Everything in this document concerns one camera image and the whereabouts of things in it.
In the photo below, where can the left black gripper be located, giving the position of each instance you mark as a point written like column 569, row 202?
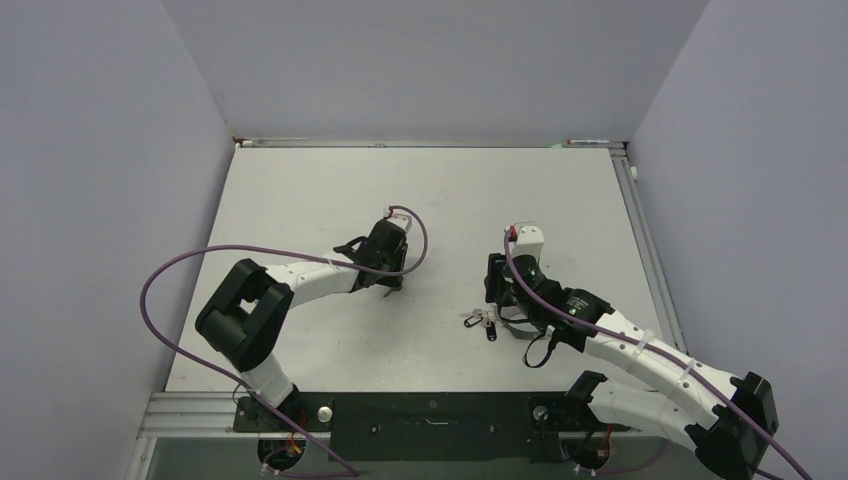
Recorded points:
column 389, row 281

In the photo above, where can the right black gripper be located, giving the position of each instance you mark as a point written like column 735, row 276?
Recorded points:
column 496, row 282

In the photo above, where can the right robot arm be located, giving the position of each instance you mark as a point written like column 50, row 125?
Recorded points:
column 723, row 418

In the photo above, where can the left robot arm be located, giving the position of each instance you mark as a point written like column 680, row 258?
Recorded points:
column 244, row 317

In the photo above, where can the keys with black tags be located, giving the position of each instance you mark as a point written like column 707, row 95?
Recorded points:
column 486, row 319

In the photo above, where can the red white marker pen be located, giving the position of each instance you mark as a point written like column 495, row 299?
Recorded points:
column 589, row 142

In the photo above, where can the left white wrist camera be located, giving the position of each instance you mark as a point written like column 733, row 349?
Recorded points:
column 399, row 218

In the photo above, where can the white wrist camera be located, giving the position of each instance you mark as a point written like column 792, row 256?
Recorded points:
column 399, row 218
column 525, row 239

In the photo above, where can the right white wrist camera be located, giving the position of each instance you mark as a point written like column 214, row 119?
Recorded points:
column 525, row 239

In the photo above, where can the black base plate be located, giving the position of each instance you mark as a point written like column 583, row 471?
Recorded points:
column 469, row 426

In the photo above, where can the aluminium rail frame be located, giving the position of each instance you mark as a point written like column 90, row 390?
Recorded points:
column 658, row 286

